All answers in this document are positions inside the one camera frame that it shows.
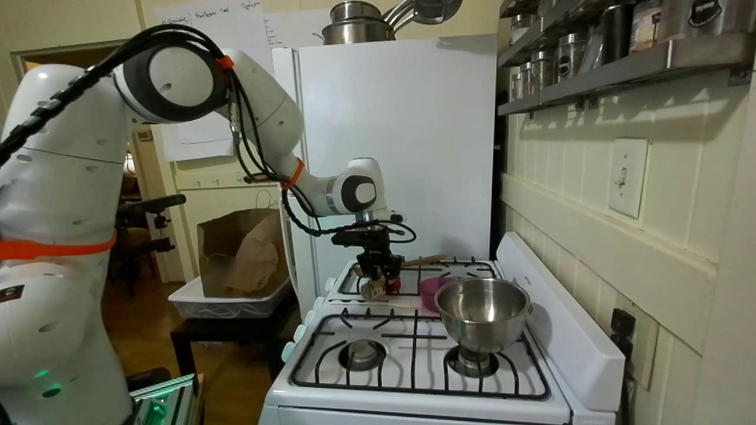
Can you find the black cable bundle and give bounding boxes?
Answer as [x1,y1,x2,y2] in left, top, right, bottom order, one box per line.
[0,22,419,247]

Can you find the white light switch plate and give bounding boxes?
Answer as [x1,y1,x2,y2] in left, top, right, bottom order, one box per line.
[607,138,650,223]

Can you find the white refrigerator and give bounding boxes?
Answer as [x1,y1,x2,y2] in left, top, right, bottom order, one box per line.
[269,34,501,317]

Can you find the wooden spoon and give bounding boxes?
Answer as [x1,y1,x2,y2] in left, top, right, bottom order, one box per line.
[400,252,448,270]

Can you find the white plastic bin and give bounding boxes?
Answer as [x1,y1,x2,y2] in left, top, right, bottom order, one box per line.
[165,275,295,322]

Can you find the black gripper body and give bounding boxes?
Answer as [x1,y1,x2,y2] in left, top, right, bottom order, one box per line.
[357,243,399,278]

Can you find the wall outlet with black plug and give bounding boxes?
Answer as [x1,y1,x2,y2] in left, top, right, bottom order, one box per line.
[610,305,662,395]

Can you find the stainless steel pot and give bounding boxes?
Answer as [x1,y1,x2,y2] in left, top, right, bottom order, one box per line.
[431,277,536,377]

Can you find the metal spice rack shelf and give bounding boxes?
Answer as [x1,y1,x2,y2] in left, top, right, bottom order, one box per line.
[495,0,568,69]
[495,30,756,119]

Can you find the orange velcro strap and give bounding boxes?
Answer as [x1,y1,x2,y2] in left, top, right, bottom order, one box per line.
[281,159,310,192]
[0,234,118,264]

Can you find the black camera on stand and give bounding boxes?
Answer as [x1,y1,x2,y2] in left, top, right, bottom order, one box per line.
[116,192,189,256]

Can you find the black side table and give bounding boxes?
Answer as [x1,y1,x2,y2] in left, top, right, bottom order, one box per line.
[167,302,304,381]

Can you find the white gas stove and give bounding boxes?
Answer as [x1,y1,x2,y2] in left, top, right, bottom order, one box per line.
[256,229,628,425]

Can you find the brown paper bag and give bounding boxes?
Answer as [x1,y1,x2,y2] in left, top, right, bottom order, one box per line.
[196,205,291,299]

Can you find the pink plastic cup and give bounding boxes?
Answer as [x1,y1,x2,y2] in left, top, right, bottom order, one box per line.
[417,271,456,315]

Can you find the metal box with green light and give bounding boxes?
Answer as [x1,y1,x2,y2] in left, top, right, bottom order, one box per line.
[125,371,202,425]

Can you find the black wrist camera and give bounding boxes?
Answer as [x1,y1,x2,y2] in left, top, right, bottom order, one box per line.
[327,223,396,247]

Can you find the white paper sheet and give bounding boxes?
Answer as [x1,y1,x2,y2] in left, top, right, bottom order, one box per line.
[151,0,279,164]

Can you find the stacked steel pots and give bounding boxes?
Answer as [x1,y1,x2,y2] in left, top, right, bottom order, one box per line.
[318,0,468,47]

